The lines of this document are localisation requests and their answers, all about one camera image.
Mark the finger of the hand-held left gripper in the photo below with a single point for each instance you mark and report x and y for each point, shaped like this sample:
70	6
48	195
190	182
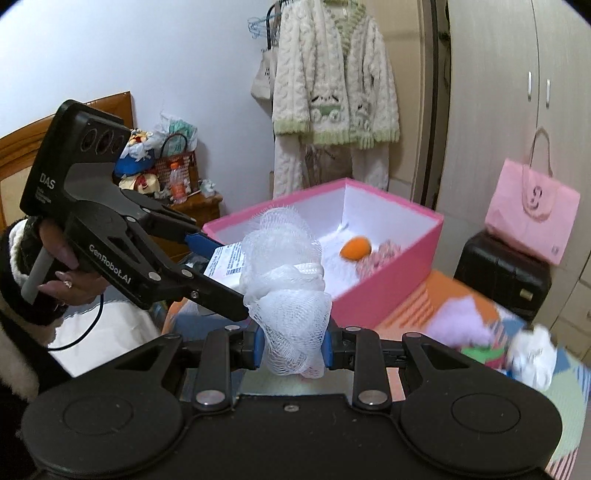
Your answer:
199	241
221	297

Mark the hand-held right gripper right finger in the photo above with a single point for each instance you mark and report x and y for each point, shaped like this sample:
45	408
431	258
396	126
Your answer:
327	350

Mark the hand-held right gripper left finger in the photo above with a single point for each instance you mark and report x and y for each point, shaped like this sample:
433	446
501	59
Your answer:
258	346

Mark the white labelled packet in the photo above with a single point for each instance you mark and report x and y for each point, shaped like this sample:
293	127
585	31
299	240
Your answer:
226	263

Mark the white mesh bath sponge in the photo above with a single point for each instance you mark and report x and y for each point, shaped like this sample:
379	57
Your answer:
286	295

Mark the pink cardboard box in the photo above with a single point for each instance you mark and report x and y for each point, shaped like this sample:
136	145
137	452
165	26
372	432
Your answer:
397	286

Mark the white plush toy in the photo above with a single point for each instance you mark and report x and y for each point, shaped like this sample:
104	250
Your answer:
531	355

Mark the person's left forearm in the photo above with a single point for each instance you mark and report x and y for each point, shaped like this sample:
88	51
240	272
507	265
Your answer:
14	300

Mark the person's left hand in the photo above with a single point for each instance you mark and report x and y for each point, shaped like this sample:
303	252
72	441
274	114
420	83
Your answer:
76	288

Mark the wooden nightstand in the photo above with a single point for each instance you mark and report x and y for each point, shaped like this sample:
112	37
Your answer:
203	212

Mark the orange drink bottle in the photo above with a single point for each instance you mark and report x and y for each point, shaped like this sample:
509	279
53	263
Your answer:
178	184

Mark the checked basket bag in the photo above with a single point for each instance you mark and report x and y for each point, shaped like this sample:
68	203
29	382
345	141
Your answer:
182	168

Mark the orange ball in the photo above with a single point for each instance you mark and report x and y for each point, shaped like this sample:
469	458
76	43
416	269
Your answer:
355	248

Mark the wooden headboard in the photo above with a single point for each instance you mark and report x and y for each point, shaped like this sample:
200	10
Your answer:
18	157

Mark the white plastic bag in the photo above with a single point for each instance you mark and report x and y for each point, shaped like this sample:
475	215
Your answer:
178	129

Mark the white fleece pants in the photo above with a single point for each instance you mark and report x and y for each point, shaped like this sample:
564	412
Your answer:
323	170

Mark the cream canvas tote bag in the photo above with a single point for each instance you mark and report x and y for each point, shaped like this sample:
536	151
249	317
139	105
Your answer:
264	76

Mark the black suitcase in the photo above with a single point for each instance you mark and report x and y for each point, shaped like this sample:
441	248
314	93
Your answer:
498	277

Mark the white knit cardigan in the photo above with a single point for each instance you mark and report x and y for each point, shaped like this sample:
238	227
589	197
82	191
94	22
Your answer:
332	78

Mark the blue clothes hanger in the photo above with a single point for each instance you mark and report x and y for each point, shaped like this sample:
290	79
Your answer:
258	26

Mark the colourful patchwork mat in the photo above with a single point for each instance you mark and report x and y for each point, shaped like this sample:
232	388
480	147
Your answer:
561	392

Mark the pink tote bag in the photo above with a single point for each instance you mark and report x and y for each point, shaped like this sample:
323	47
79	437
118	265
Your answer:
531	217

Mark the beige wardrobe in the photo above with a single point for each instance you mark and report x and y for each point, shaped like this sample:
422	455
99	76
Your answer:
503	69

